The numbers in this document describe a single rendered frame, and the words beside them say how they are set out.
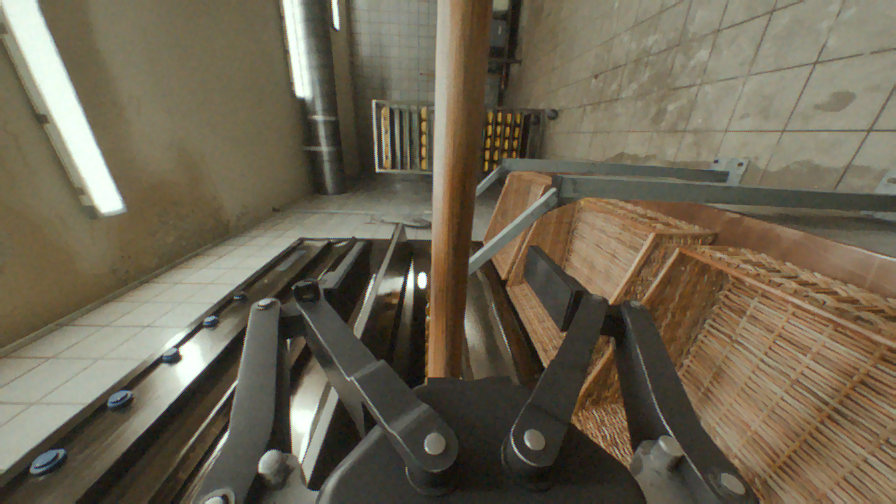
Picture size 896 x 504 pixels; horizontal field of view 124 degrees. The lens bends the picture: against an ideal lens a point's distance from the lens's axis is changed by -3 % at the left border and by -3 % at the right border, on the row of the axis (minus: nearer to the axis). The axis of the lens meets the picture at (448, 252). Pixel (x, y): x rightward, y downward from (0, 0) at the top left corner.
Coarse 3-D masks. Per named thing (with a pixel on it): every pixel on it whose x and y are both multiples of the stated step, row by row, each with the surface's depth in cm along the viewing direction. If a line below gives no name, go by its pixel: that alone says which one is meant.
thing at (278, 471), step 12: (264, 456) 7; (276, 456) 7; (288, 456) 7; (264, 468) 6; (276, 468) 6; (288, 468) 7; (300, 468) 7; (264, 480) 6; (276, 480) 6; (288, 480) 7; (300, 480) 7; (264, 492) 6; (276, 492) 6; (288, 492) 6; (300, 492) 6; (312, 492) 6
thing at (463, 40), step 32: (448, 0) 13; (480, 0) 13; (448, 32) 13; (480, 32) 13; (448, 64) 14; (480, 64) 14; (448, 96) 14; (480, 96) 15; (448, 128) 15; (480, 128) 16; (448, 160) 16; (448, 192) 16; (448, 224) 17; (448, 256) 18; (448, 288) 19; (448, 320) 20; (448, 352) 21
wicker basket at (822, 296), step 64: (704, 256) 44; (768, 256) 45; (704, 320) 56; (768, 320) 45; (832, 320) 28; (704, 384) 56; (768, 384) 45; (832, 384) 37; (768, 448) 44; (832, 448) 37
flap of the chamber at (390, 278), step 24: (384, 264) 112; (384, 288) 101; (384, 312) 96; (360, 336) 71; (384, 336) 92; (336, 408) 53; (336, 432) 51; (312, 456) 44; (336, 456) 49; (312, 480) 41
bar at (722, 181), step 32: (512, 160) 95; (544, 160) 95; (736, 160) 98; (480, 192) 100; (576, 192) 52; (608, 192) 52; (640, 192) 53; (672, 192) 53; (704, 192) 53; (736, 192) 54; (768, 192) 54; (800, 192) 54; (832, 192) 55; (864, 192) 58; (512, 224) 56; (480, 256) 58
